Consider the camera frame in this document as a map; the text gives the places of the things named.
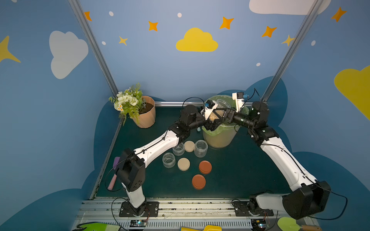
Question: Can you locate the red lid oatmeal jar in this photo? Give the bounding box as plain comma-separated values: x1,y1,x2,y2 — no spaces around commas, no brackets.
209,99,231,122
194,140,208,158

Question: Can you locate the beige jar lid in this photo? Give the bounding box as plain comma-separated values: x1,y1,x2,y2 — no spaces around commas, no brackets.
177,158,190,171
184,141,195,153

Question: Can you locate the beige lid oatmeal jar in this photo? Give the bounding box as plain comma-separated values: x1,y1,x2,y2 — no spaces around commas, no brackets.
172,143,185,156

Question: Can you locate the red jar lid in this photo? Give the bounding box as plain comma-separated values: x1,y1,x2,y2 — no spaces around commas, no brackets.
192,174,206,190
198,160,212,175

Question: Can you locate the clear oatmeal jar front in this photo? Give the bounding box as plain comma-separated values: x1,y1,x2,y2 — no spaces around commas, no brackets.
162,153,176,168

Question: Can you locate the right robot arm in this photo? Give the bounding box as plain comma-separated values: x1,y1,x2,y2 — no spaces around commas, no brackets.
216,101,331,219

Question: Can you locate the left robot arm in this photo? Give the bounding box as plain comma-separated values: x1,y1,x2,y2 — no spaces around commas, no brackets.
115,101,225,216

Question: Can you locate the mesh bin green bag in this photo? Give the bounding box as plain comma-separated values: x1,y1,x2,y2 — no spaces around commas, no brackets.
202,95,241,148

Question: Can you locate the terracotta flower pot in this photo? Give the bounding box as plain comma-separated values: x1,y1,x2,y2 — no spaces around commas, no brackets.
133,96,156,129

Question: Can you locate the white flowers green plant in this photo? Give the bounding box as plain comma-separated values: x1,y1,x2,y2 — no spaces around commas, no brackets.
108,83,146,122

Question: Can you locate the purple pink toy spatula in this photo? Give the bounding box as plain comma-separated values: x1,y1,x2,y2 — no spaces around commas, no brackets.
108,157,120,191

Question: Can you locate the yellow toy scoop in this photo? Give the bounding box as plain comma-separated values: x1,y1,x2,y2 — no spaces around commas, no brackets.
180,225,223,231

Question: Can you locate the right controller board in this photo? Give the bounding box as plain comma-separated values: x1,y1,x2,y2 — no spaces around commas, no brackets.
251,219,267,231

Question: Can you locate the controller board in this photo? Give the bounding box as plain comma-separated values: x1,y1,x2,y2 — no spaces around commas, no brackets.
130,220,147,228
251,219,267,231

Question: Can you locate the left controller board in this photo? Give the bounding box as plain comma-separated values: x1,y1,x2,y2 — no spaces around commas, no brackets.
130,220,147,228

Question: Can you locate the green toy tool left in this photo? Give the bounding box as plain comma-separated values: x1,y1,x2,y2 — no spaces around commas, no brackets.
73,222,121,231

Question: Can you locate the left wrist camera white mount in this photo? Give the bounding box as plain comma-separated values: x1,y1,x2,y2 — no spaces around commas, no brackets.
202,100,218,120

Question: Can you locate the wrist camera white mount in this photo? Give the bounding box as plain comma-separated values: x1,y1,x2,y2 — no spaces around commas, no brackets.
202,100,218,120
232,91,249,114

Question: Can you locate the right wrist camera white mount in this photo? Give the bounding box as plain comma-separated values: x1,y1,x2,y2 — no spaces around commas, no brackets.
232,91,249,114

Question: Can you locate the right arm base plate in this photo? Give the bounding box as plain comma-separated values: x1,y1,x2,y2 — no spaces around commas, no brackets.
231,200,274,217

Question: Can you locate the aluminium front rail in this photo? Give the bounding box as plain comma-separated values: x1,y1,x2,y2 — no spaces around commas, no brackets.
71,197,320,231

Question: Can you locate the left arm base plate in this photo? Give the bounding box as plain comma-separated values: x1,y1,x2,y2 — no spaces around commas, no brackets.
119,201,159,217

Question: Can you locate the green toy spatula wooden handle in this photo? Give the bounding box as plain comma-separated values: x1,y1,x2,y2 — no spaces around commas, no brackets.
277,217,322,231

